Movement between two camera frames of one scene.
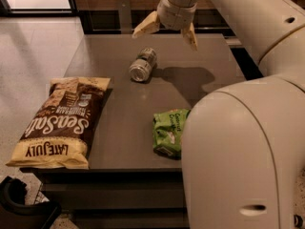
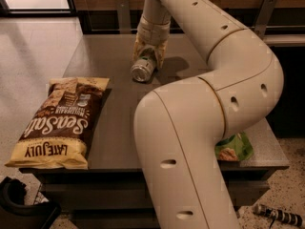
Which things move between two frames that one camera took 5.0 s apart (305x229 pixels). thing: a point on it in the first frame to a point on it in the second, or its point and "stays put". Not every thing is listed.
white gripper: x=173 y=17 to x=152 y=31
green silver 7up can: x=141 y=68 stays put
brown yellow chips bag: x=59 y=135 stays put
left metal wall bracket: x=125 y=15 stays put
